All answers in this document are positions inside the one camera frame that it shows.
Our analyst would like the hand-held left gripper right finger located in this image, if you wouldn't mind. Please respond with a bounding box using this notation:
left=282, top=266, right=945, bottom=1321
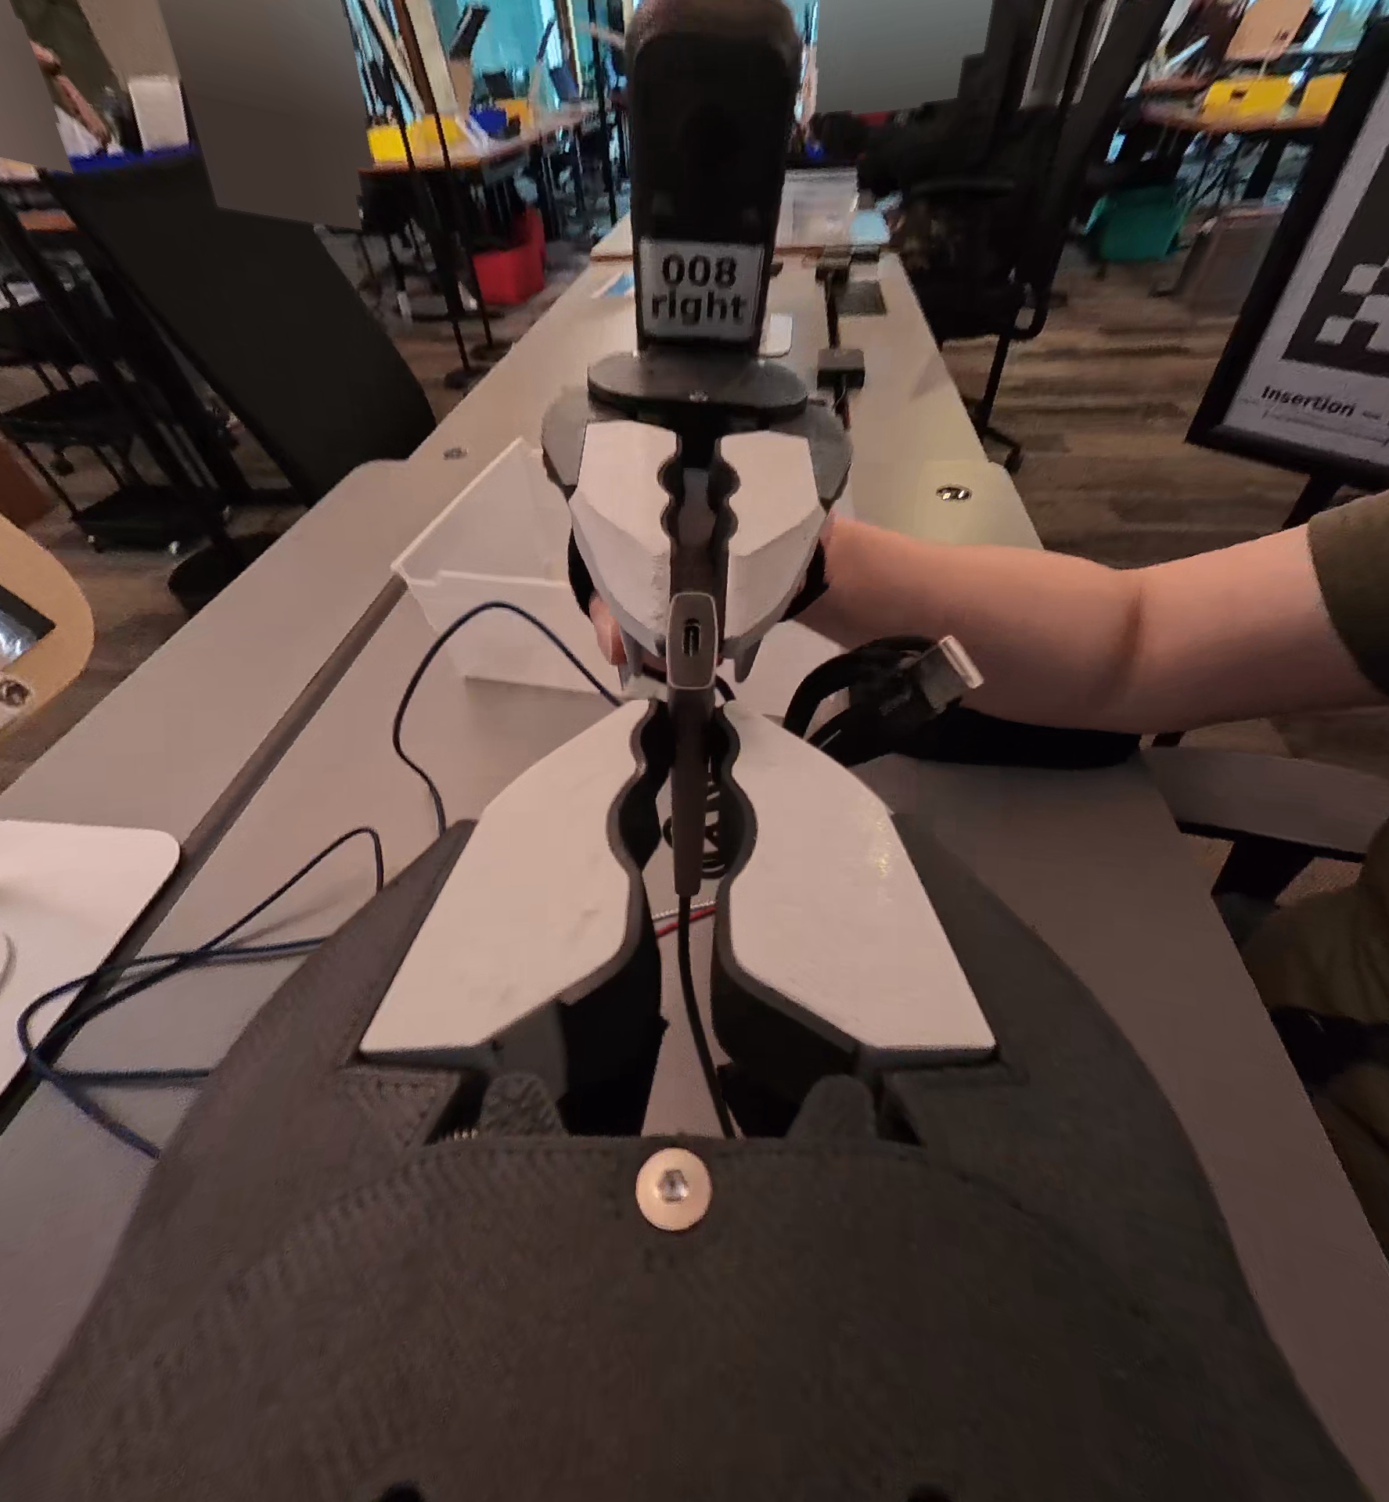
left=713, top=702, right=999, bottom=1057

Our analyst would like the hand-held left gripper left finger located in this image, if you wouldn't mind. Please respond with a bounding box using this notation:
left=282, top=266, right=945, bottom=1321
left=359, top=702, right=663, bottom=1064

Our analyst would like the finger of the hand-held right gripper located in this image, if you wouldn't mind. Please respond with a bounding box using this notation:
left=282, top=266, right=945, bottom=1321
left=568, top=422, right=684, bottom=689
left=713, top=432, right=831, bottom=685

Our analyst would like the translucent white plastic bin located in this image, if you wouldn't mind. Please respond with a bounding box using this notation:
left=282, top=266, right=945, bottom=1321
left=392, top=437, right=649, bottom=705

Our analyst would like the grey usb hub with cable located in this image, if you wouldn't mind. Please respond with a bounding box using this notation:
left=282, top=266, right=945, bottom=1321
left=647, top=590, right=746, bottom=1141

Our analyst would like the black cable with usb-a plug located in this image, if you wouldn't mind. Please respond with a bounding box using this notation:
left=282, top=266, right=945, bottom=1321
left=783, top=633, right=988, bottom=765

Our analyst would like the person's right forearm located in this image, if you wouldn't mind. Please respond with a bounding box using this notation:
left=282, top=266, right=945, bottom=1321
left=818, top=517, right=1389, bottom=739

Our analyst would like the red storage crate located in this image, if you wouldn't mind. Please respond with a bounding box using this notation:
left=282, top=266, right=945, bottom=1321
left=474, top=210, right=549, bottom=309

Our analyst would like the yellow storage bin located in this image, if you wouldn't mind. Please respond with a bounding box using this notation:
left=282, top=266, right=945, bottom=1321
left=365, top=117, right=461, bottom=166
left=1205, top=72, right=1348, bottom=125

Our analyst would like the green storage bin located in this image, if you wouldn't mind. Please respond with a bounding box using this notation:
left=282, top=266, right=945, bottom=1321
left=1087, top=186, right=1189, bottom=269

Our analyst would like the instruction board on white stand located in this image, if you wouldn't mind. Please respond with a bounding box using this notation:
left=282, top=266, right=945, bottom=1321
left=0, top=467, right=181, bottom=1166

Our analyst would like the black sign stand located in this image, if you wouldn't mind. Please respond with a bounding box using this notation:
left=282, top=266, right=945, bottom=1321
left=1282, top=469, right=1370, bottom=529

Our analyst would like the framed marker sign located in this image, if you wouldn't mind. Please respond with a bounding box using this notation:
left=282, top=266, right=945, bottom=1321
left=1185, top=11, right=1389, bottom=493

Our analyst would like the person in olive shirt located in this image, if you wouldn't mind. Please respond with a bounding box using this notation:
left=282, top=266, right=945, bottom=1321
left=1241, top=467, right=1389, bottom=1363

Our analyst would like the thin dark blue cable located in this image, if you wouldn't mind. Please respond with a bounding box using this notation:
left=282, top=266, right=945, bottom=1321
left=16, top=601, right=628, bottom=1161

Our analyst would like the black wire shelf rack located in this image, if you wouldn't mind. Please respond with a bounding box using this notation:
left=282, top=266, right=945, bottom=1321
left=0, top=141, right=232, bottom=553

